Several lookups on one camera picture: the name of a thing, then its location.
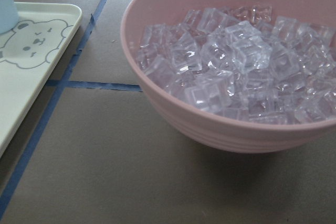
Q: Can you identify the clear ice cubes pile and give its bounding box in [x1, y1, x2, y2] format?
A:
[135, 5, 335, 124]

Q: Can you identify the blue plastic cup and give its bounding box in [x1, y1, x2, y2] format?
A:
[0, 0, 19, 34]

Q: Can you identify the pink bowl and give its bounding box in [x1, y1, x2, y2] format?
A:
[120, 0, 335, 153]

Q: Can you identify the white bear tray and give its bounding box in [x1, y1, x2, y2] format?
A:
[1, 2, 82, 153]

